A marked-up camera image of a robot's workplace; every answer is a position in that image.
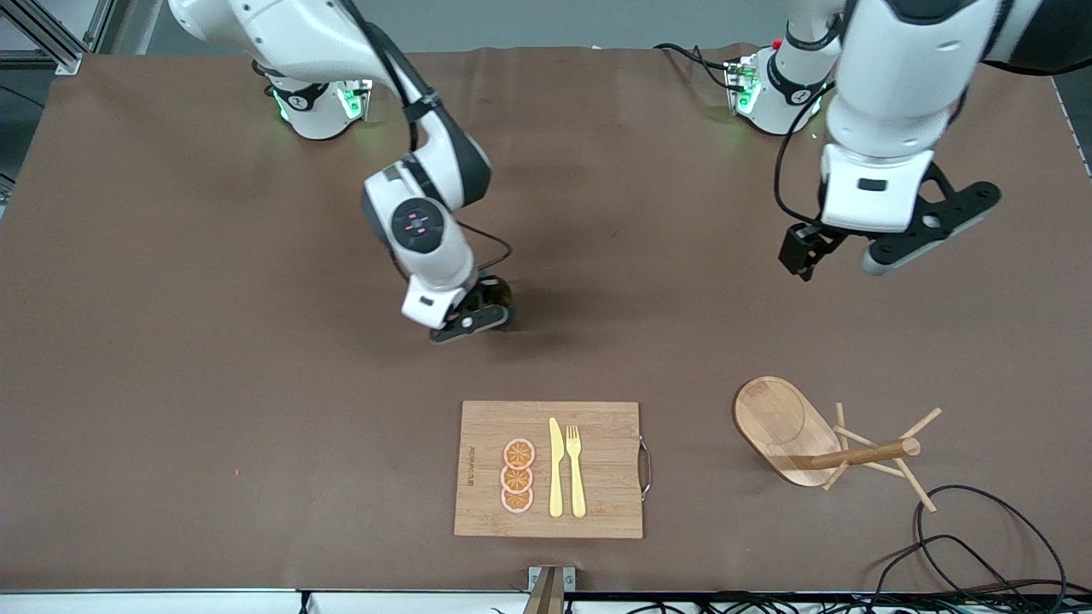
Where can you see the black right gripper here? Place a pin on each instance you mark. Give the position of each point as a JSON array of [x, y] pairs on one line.
[[493, 293]]

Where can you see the dark teal cup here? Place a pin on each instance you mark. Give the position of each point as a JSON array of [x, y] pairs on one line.
[[504, 296]]

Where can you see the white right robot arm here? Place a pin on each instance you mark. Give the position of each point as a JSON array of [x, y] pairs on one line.
[[426, 226]]

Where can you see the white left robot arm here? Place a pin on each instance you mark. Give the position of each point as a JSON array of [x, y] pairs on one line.
[[896, 85]]

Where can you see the bamboo cutting board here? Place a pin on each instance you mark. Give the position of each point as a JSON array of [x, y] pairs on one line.
[[486, 426]]

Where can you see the orange slice toy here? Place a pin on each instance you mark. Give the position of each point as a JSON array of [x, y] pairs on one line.
[[517, 501], [516, 478], [519, 453]]

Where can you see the wooden mug tree stand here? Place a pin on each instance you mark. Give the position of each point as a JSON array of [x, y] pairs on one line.
[[772, 418]]

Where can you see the grey connector box green light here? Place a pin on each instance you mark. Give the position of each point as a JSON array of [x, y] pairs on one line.
[[740, 85], [358, 95]]

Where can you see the yellow plastic knife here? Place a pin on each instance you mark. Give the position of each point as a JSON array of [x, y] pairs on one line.
[[555, 477]]

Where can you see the yellow plastic fork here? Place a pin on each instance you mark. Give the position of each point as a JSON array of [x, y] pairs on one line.
[[577, 486]]

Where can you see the brown table cover sheet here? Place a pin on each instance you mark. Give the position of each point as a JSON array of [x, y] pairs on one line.
[[213, 384]]

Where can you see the metal bracket with wooden post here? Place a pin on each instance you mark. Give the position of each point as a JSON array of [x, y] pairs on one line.
[[550, 593]]

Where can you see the white table edge rail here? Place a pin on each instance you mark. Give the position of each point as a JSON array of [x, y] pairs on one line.
[[171, 601]]

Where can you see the aluminium frame profile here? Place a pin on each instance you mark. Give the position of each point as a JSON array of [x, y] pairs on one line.
[[51, 60]]

